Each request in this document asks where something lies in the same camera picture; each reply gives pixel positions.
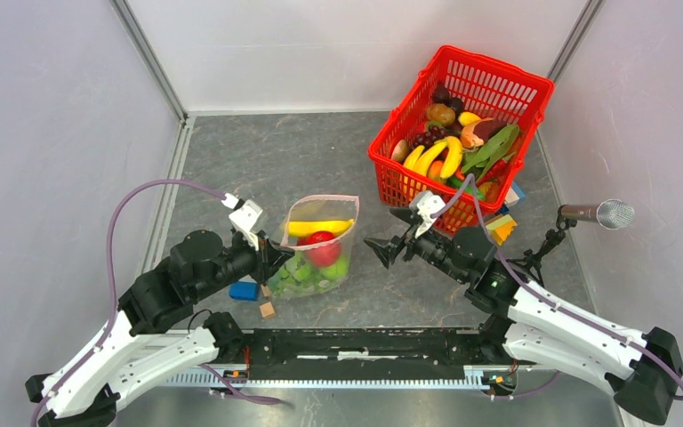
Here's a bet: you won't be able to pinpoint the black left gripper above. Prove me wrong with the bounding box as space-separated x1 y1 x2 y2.
193 228 297 300

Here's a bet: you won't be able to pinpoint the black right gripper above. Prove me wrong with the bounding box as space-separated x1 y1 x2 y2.
362 206 468 284

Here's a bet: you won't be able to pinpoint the green toy lettuce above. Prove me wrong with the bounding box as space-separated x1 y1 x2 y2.
268 262 332 299

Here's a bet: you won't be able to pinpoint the single yellow toy banana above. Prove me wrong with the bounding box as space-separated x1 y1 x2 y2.
286 219 355 238

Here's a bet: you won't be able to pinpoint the red toy tomato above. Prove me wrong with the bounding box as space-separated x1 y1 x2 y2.
304 230 342 268

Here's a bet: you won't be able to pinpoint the clear zip top bag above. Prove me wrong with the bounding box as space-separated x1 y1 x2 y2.
272 195 359 293

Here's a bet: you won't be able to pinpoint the green toy lime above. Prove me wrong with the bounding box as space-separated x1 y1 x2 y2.
320 256 350 280

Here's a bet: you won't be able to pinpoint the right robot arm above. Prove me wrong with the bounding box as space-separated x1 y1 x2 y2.
364 207 683 425

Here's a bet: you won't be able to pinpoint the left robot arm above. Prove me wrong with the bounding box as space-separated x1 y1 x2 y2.
26 230 294 426

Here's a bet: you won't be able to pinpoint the blue green block stack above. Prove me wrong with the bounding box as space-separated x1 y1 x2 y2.
229 281 261 302

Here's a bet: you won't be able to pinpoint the yellow toy bananas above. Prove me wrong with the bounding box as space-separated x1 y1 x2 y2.
403 136 463 180

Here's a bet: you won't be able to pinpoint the orange toy tangerine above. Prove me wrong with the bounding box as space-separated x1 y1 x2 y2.
426 160 446 183

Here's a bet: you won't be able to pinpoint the purple toy grapes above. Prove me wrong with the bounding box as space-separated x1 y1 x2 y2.
409 125 446 149

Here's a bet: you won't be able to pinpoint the yellow green block pile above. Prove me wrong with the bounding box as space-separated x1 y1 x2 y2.
486 214 518 246

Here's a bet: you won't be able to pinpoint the dark green leafy vegetable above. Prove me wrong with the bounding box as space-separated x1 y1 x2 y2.
461 125 520 181

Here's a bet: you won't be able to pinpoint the brown toy potato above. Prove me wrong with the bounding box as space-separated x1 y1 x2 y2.
426 103 456 127

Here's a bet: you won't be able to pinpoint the yellow toy lemon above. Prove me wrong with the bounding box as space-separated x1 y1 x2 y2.
457 111 481 127

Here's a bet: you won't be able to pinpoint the dark purple toy fig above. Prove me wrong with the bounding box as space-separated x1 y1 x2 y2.
431 82 452 106

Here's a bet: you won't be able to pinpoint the red plastic basket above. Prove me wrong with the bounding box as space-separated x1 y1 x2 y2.
368 45 554 214

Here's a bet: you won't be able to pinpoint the silver microphone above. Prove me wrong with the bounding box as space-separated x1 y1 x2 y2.
558 199 635 230

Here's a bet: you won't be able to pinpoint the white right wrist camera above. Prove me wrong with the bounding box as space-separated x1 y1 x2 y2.
409 190 446 238

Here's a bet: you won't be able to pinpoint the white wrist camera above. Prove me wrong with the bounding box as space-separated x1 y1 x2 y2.
221 193 267 252
409 190 446 238

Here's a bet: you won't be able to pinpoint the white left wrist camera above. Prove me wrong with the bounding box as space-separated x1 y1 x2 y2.
221 193 267 252

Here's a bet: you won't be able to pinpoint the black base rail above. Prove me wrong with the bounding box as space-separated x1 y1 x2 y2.
216 327 513 381

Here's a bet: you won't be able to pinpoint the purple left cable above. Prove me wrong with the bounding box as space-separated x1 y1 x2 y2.
28 179 234 427

